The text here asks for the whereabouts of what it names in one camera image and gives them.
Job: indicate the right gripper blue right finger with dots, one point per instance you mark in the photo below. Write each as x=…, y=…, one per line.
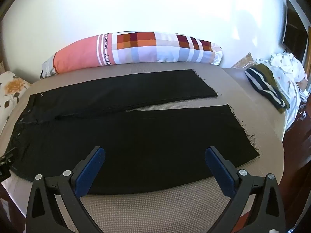
x=267, y=211

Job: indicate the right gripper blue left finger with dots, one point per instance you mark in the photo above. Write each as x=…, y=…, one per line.
x=43, y=213

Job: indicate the black pants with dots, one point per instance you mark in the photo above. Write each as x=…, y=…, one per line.
x=145, y=150

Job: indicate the beige woven bed mat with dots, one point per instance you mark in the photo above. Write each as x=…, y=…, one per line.
x=196, y=206

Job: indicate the floral white pillow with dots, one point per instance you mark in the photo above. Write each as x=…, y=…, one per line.
x=12, y=89

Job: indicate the striped navy olive garment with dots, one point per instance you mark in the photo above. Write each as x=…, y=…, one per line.
x=262, y=80

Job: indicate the white patterned cloth pile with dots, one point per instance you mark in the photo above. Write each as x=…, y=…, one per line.
x=287, y=71

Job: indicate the pink checkered long pillow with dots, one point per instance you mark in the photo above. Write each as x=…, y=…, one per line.
x=131, y=47

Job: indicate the dark wall television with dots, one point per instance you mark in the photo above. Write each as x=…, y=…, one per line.
x=295, y=35

